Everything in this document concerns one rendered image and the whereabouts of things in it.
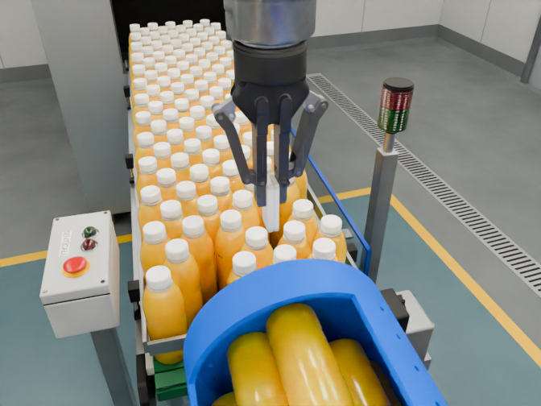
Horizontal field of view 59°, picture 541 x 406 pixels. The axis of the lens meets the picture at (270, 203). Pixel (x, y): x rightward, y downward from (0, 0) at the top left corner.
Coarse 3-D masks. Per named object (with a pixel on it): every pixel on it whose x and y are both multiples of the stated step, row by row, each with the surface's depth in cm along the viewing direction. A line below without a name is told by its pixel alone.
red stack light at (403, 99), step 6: (384, 90) 99; (384, 96) 99; (390, 96) 98; (396, 96) 97; (402, 96) 97; (408, 96) 98; (384, 102) 100; (390, 102) 98; (396, 102) 98; (402, 102) 98; (408, 102) 99; (390, 108) 99; (396, 108) 99; (402, 108) 99; (408, 108) 100
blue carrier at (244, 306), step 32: (224, 288) 58; (256, 288) 56; (288, 288) 55; (320, 288) 55; (352, 288) 57; (224, 320) 55; (256, 320) 62; (320, 320) 66; (352, 320) 67; (384, 320) 55; (192, 352) 58; (224, 352) 64; (384, 352) 50; (192, 384) 58; (224, 384) 68; (416, 384) 48
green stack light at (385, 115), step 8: (384, 112) 101; (392, 112) 99; (400, 112) 99; (408, 112) 101; (384, 120) 101; (392, 120) 100; (400, 120) 100; (384, 128) 102; (392, 128) 101; (400, 128) 102
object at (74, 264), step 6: (72, 258) 77; (78, 258) 77; (84, 258) 77; (66, 264) 76; (72, 264) 76; (78, 264) 76; (84, 264) 76; (66, 270) 75; (72, 270) 75; (78, 270) 75
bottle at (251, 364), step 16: (240, 336) 62; (256, 336) 62; (240, 352) 60; (256, 352) 60; (272, 352) 61; (240, 368) 59; (256, 368) 58; (272, 368) 58; (240, 384) 57; (256, 384) 56; (272, 384) 56; (240, 400) 56; (256, 400) 55; (272, 400) 54
